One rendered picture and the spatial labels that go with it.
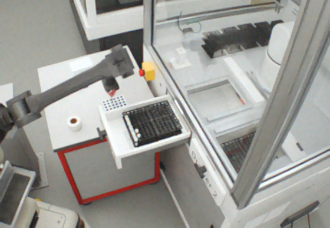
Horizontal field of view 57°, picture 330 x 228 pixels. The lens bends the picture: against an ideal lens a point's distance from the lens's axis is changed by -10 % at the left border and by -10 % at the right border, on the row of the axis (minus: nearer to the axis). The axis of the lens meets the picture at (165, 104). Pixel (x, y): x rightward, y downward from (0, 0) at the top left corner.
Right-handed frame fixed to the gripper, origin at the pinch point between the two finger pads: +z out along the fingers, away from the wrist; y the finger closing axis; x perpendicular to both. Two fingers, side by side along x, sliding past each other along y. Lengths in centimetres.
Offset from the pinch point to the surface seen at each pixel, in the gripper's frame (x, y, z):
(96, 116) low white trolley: 9.9, -2.9, 9.0
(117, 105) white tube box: -1.8, -3.0, 5.3
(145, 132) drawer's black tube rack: -6.7, -29.5, -1.9
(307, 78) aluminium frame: -24, -81, -76
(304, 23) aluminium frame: -23, -76, -87
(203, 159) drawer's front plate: -21, -55, -7
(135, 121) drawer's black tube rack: -4.7, -21.5, -1.9
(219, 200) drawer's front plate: -21, -72, -1
